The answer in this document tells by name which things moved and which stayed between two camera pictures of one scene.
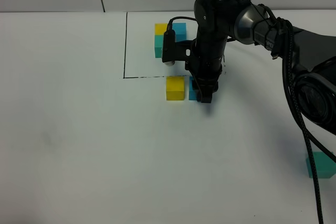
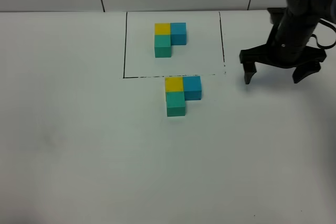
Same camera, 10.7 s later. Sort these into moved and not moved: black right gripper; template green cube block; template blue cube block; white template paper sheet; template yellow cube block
Moved: black right gripper
Not moved: template green cube block; template blue cube block; template yellow cube block; white template paper sheet
